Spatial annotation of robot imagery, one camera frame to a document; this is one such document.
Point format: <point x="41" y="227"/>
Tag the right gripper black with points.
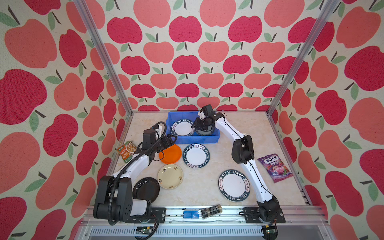
<point x="196" y="125"/>

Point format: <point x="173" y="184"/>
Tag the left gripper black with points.
<point x="168" y="140"/>

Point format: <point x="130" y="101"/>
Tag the green rim plate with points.
<point x="234" y="185"/>
<point x="196" y="156"/>
<point x="182" y="128"/>

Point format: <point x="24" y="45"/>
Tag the teal blue floral plate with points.
<point x="210" y="130"/>

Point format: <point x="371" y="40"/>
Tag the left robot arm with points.
<point x="114" y="201"/>

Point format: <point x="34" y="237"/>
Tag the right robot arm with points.
<point x="243" y="153"/>

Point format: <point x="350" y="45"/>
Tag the blue plastic bin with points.
<point x="195" y="138"/>

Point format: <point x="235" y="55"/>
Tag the orange plastic plate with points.
<point x="171" y="155"/>

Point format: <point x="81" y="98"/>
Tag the cream floral plate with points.
<point x="170" y="176"/>

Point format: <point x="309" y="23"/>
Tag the green orange snack packet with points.
<point x="127" y="150"/>

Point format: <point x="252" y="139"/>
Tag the black plate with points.
<point x="146" y="189"/>

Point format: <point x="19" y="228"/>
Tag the blue small box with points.
<point x="191" y="214"/>

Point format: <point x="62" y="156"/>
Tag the black cylindrical part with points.
<point x="211" y="211"/>

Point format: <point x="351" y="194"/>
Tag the purple candy bag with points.
<point x="277" y="170"/>

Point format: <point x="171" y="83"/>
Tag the green circuit board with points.
<point x="143" y="230"/>

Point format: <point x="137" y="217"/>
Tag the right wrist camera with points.
<point x="205" y="110"/>

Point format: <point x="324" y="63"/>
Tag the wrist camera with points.
<point x="149" y="138"/>
<point x="205" y="110"/>

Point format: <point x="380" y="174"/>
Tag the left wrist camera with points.
<point x="149" y="138"/>

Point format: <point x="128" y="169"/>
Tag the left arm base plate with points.
<point x="156" y="214"/>

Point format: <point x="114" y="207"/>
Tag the left aluminium post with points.
<point x="90" y="24"/>

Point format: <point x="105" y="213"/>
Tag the aluminium post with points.
<point x="319" y="24"/>
<point x="90" y="24"/>

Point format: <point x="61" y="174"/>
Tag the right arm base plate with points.
<point x="257" y="216"/>

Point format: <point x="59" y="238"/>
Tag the aluminium front rail frame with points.
<point x="302" y="223"/>

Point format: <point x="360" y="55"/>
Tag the right aluminium post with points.
<point x="319" y="24"/>

